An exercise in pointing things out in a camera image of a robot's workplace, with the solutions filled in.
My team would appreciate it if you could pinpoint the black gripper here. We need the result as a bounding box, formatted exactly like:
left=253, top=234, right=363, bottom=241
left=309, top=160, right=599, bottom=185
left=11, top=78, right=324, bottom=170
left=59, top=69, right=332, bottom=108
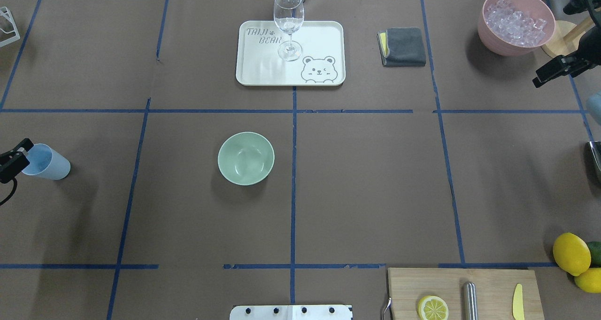
left=0, top=139, right=34, bottom=184

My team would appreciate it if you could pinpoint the light blue plastic cup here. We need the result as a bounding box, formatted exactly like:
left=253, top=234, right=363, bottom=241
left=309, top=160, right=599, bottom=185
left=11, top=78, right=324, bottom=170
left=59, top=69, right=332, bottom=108
left=22, top=144, right=71, bottom=180

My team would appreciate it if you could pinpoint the green ceramic bowl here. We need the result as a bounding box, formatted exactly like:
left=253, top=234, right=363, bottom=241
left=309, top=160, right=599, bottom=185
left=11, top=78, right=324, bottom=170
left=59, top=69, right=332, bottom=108
left=217, top=132, right=275, bottom=187

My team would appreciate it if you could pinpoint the pink bowl of ice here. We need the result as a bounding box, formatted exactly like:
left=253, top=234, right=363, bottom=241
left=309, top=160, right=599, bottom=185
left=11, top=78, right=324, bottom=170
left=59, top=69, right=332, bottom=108
left=478, top=0, right=556, bottom=56

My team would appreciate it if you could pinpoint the metal ice scoop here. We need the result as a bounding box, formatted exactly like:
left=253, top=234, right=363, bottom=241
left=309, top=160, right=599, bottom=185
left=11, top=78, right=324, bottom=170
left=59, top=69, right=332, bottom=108
left=588, top=141, right=601, bottom=176

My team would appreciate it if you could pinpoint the clear wine glass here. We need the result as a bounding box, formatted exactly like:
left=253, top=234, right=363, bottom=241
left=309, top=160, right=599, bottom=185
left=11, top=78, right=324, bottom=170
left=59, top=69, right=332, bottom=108
left=273, top=0, right=305, bottom=62

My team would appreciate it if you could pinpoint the cream bear serving tray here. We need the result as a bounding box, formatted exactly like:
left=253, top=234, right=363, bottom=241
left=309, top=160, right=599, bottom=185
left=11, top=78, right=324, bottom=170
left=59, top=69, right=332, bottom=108
left=236, top=20, right=346, bottom=86

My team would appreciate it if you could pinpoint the grey folded cloth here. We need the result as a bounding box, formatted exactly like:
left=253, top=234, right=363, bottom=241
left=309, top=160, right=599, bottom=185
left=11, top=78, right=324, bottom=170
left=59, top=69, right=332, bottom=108
left=377, top=27, right=426, bottom=67

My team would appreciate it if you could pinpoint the half lemon slice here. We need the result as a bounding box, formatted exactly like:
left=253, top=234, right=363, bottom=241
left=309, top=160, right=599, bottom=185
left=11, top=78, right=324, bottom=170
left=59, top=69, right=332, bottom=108
left=416, top=295, right=449, bottom=320

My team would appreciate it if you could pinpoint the wooden cutting board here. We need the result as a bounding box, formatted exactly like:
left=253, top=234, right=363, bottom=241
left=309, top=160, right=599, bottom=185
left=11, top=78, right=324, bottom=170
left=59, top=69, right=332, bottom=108
left=388, top=268, right=545, bottom=320

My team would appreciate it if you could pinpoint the yellow plastic knife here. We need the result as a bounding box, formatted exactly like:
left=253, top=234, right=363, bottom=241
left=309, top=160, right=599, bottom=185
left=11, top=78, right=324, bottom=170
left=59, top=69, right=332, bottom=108
left=512, top=283, right=524, bottom=320

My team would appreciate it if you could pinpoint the yellow lemon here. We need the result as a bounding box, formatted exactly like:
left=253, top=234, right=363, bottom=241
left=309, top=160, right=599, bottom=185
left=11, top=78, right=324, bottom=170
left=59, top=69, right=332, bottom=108
left=574, top=268, right=601, bottom=294
left=552, top=233, right=592, bottom=277

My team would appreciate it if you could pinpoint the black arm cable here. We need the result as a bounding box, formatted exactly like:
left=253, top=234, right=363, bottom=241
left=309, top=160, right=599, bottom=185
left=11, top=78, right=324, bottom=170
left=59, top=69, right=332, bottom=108
left=0, top=177, right=18, bottom=207

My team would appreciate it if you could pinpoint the white wire cup rack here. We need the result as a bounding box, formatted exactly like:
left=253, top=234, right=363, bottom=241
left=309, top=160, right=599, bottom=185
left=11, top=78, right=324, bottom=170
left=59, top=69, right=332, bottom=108
left=0, top=7, right=21, bottom=48

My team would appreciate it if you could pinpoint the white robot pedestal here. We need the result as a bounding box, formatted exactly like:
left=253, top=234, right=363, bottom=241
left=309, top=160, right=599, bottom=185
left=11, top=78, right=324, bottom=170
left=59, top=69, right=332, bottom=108
left=229, top=304, right=354, bottom=320

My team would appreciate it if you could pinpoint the steel knife handle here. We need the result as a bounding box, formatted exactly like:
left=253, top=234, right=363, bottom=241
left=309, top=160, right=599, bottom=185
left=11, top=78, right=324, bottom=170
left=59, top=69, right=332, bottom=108
left=463, top=281, right=478, bottom=320

